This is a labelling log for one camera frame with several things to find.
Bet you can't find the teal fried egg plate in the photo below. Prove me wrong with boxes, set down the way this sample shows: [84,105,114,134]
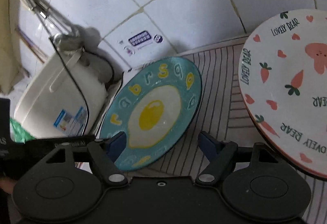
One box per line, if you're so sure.
[99,57,202,171]

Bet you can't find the person's left hand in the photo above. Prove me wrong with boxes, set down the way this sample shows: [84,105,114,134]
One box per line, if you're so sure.
[0,177,17,194]

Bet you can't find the green patterned bowl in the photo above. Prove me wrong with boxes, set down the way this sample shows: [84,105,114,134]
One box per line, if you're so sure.
[9,118,35,143]

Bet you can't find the white rice cooker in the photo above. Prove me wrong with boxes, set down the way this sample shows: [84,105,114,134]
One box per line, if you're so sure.
[14,51,107,139]

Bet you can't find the hanging metal utensils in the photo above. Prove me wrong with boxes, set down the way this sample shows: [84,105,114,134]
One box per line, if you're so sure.
[20,0,83,52]

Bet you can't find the black power cable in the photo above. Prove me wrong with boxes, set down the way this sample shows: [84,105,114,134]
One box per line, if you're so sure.
[49,35,116,138]

